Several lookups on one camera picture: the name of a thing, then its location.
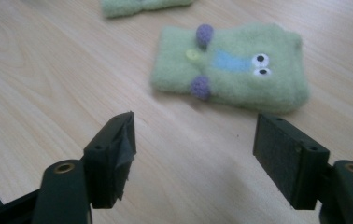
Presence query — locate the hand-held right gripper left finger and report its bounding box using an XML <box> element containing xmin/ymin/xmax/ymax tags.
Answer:
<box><xmin>81</xmin><ymin>110</ymin><xmax>137</xmax><ymax>210</ymax></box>

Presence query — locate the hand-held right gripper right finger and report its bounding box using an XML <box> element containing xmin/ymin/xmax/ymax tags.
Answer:
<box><xmin>252</xmin><ymin>113</ymin><xmax>332</xmax><ymax>211</ymax></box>

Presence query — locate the green fuzzy glove with eyes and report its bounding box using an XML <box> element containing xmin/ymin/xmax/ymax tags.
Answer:
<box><xmin>149</xmin><ymin>22</ymin><xmax>311</xmax><ymax>115</ymax></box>

